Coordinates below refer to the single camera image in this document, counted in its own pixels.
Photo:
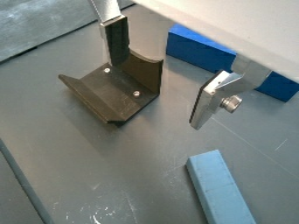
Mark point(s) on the blue shape-sorting board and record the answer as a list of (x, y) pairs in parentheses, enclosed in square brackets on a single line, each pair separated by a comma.
[(189, 46)]

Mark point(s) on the grey-blue rectangular block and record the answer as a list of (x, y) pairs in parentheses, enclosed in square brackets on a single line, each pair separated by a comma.
[(221, 199)]

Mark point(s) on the black curved fixture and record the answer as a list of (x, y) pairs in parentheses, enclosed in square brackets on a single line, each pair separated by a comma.
[(117, 91)]

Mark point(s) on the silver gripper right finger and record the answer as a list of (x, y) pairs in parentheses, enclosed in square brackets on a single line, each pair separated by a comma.
[(220, 93)]

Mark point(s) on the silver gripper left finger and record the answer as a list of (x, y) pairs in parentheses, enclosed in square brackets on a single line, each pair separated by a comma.
[(114, 30)]

